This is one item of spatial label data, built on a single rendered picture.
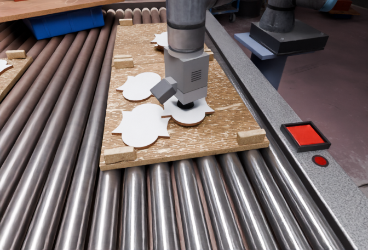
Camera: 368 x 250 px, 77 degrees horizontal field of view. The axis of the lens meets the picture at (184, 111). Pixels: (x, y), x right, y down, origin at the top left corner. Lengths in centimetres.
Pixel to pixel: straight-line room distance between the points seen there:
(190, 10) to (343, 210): 43
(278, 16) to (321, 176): 76
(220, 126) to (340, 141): 170
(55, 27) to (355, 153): 204
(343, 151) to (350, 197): 158
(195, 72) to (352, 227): 38
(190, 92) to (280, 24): 71
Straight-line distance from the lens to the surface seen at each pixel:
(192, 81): 49
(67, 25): 119
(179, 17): 44
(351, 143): 220
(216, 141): 50
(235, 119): 56
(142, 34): 105
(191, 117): 53
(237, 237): 42
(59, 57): 101
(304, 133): 59
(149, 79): 69
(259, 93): 71
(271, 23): 114
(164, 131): 51
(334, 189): 53
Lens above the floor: 129
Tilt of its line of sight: 38 degrees down
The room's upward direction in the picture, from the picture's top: straight up
